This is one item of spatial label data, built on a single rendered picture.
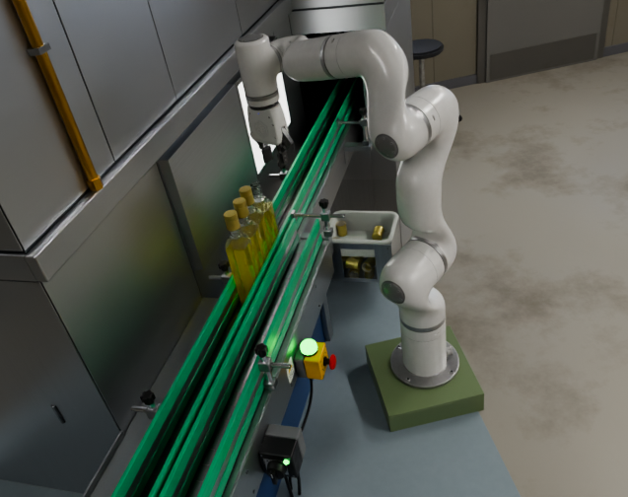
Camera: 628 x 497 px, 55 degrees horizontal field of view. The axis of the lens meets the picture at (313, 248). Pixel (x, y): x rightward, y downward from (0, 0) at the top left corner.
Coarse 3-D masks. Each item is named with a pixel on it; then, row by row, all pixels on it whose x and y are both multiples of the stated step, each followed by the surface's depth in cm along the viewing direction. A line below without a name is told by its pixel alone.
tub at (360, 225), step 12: (348, 216) 204; (360, 216) 203; (372, 216) 202; (384, 216) 200; (396, 216) 197; (348, 228) 206; (360, 228) 205; (372, 228) 204; (384, 228) 203; (336, 240) 191; (348, 240) 190; (360, 240) 189; (372, 240) 188; (384, 240) 188
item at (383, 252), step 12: (396, 228) 197; (396, 240) 198; (336, 252) 194; (348, 252) 193; (360, 252) 192; (372, 252) 191; (384, 252) 189; (336, 264) 197; (348, 264) 196; (360, 264) 195; (372, 264) 194; (384, 264) 192; (336, 276) 200; (348, 276) 199; (360, 276) 198; (372, 276) 197
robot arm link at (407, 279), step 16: (400, 256) 142; (416, 256) 141; (432, 256) 142; (384, 272) 141; (400, 272) 139; (416, 272) 139; (432, 272) 141; (384, 288) 142; (400, 288) 139; (416, 288) 139; (432, 288) 156; (400, 304) 142; (416, 304) 141; (432, 304) 148; (400, 320) 158; (416, 320) 152; (432, 320) 152
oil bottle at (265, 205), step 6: (264, 198) 169; (258, 204) 168; (264, 204) 168; (270, 204) 170; (264, 210) 168; (270, 210) 170; (270, 216) 171; (270, 222) 171; (276, 222) 176; (270, 228) 171; (276, 228) 176; (270, 234) 172; (276, 234) 176; (270, 240) 174
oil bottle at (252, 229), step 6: (252, 222) 160; (240, 228) 159; (246, 228) 159; (252, 228) 159; (258, 228) 162; (252, 234) 159; (258, 234) 163; (252, 240) 160; (258, 240) 163; (252, 246) 161; (258, 246) 163; (258, 252) 163; (264, 252) 167; (258, 258) 164; (264, 258) 167; (258, 264) 165
